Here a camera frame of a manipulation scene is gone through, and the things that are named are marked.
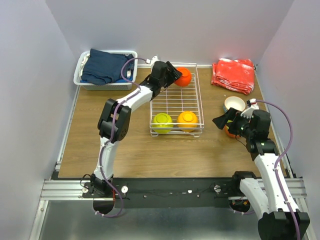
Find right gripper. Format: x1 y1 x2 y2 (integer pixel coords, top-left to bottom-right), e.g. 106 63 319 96
212 106 255 139

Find white black striped bowl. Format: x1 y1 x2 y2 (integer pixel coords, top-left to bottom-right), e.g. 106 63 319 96
223 96 247 112

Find yellow orange bowl front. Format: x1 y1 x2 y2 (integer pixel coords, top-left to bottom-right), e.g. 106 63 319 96
176 111 198 132

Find lime green bowl front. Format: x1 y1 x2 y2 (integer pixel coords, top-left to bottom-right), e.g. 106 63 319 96
151 112 174 134

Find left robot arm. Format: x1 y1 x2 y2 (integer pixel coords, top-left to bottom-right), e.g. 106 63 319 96
88 61 183 198

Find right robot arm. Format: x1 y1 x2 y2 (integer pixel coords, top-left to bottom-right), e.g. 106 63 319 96
212 106 310 240

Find blue cloth in basket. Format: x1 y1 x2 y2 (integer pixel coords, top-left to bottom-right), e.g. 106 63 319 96
115 76 134 84

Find red white folded towel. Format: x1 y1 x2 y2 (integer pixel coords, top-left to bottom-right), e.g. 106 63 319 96
211 58 255 95

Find dark blue jeans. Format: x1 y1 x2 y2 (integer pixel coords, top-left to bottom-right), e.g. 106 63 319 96
81 48 134 86

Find white plastic laundry basket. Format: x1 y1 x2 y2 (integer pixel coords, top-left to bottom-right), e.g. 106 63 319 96
73 50 138 91

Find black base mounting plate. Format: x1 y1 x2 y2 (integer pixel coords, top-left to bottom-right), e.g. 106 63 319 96
80 177 245 209

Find white cloth in basket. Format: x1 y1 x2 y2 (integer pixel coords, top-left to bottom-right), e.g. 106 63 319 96
78 53 90 77

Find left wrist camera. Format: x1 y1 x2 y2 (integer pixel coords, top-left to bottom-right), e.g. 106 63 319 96
145 55 159 68

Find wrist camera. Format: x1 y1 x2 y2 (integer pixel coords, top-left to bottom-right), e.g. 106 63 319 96
240 98 259 119
145 55 159 68

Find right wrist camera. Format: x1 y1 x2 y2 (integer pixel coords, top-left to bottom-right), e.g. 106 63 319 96
240 98 259 119

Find white wire dish rack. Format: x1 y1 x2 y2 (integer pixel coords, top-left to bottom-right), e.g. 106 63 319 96
149 62 205 138

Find aluminium frame rail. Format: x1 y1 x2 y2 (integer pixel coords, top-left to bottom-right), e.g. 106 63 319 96
40 180 83 201

